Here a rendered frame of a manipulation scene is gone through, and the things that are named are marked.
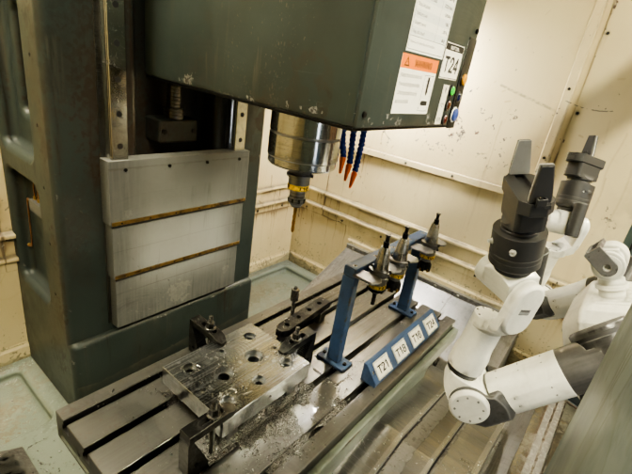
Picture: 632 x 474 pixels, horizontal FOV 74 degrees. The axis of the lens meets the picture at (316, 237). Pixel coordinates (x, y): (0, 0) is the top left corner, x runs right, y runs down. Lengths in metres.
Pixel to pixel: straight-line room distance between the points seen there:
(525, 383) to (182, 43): 1.01
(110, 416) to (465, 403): 0.79
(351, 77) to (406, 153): 1.23
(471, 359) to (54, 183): 1.03
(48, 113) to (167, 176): 0.32
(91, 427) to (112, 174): 0.60
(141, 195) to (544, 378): 1.05
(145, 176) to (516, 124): 1.31
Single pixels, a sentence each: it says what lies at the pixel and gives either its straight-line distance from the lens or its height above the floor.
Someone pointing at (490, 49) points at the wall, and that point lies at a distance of 1.83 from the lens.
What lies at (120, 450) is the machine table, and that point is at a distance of 1.08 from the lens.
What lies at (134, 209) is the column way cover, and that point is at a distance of 1.25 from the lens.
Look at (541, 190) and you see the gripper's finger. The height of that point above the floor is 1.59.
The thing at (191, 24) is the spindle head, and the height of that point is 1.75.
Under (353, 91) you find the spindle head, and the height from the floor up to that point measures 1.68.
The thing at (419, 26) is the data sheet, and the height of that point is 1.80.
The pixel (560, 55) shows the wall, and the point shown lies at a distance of 1.77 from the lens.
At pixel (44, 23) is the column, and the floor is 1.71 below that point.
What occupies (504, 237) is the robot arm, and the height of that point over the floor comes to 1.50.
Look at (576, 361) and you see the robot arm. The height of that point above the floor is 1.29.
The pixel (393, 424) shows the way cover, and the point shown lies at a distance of 1.37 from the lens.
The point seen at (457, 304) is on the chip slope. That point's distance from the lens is 1.96.
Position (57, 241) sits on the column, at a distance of 1.26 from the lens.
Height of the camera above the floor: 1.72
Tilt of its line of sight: 23 degrees down
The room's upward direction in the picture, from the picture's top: 9 degrees clockwise
